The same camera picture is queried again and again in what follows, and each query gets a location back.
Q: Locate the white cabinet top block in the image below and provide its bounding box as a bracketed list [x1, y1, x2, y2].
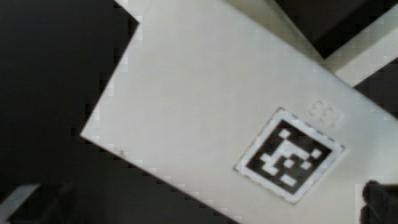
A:
[82, 0, 398, 224]

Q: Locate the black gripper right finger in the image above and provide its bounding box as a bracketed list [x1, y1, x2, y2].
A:
[359, 180, 398, 224]

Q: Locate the white U-shaped fence frame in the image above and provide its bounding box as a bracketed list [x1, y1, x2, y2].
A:
[224, 0, 398, 86]

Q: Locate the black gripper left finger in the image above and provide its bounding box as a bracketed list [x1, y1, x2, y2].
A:
[0, 183, 76, 224]

